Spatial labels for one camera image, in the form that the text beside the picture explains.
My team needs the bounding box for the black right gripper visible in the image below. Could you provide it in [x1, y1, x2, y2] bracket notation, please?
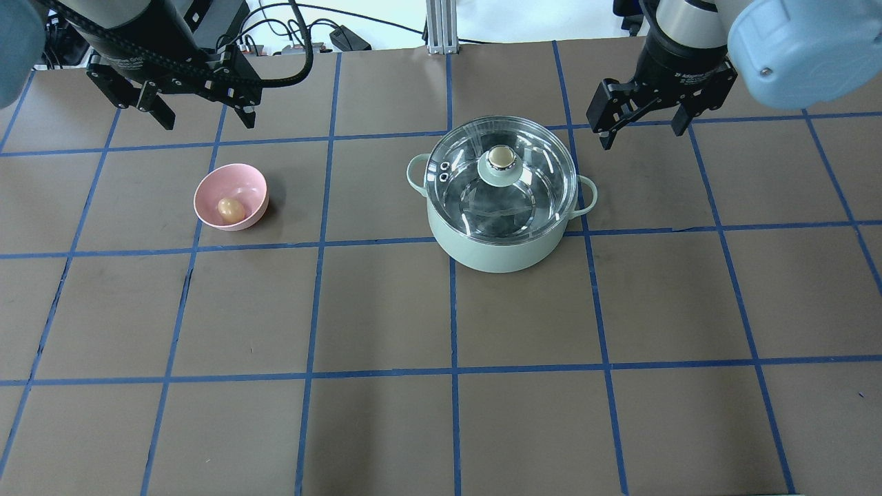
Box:
[586, 34, 738, 151]

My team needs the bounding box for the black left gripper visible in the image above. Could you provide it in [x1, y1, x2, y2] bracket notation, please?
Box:
[86, 47, 263, 131]

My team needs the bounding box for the brown egg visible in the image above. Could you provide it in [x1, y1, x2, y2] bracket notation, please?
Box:
[216, 197, 248, 224]

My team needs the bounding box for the glass pot lid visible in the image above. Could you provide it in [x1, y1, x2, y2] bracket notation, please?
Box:
[422, 116, 580, 246]

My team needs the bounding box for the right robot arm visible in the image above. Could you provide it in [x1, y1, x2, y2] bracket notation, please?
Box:
[586, 1, 881, 149]

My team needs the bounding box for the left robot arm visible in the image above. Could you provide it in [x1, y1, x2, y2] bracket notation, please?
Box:
[62, 1, 262, 131]

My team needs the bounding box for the mint green pot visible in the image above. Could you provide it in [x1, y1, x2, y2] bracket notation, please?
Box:
[405, 115, 599, 273]

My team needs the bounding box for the pink bowl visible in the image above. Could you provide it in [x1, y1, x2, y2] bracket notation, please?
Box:
[192, 163, 270, 231]

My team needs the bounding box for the black power adapter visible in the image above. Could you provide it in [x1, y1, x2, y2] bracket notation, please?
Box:
[329, 25, 372, 52]

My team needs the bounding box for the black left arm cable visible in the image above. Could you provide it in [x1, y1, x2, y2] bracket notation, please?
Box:
[200, 0, 316, 88]

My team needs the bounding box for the aluminium frame post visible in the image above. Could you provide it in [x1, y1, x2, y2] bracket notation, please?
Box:
[425, 0, 460, 54]

